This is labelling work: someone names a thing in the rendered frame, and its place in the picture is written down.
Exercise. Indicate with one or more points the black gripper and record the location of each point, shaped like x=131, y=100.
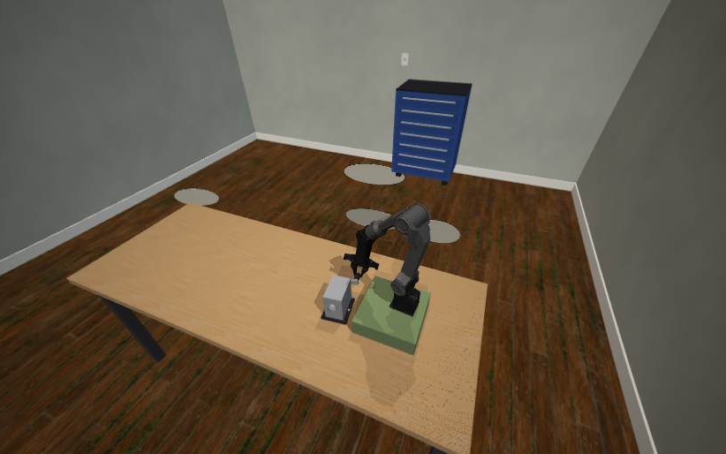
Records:
x=366, y=263

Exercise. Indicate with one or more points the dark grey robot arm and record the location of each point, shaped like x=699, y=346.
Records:
x=406, y=297

